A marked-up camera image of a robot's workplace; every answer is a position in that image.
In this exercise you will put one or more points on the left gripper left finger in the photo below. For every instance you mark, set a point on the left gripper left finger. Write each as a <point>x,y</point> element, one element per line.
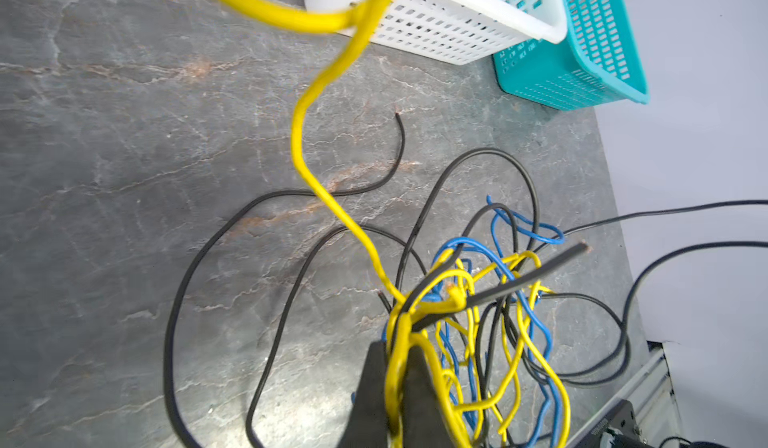
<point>367,425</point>

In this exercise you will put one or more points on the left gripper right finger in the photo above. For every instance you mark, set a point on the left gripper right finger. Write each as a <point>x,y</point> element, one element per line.
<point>422,419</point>

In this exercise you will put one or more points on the middle white plastic basket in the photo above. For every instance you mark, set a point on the middle white plastic basket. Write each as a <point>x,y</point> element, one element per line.
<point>459,32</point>

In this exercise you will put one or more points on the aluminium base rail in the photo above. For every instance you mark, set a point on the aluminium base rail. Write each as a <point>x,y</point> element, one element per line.
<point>644,410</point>

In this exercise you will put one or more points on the teal plastic basket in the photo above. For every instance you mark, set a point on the teal plastic basket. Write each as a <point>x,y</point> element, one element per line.
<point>597,62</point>

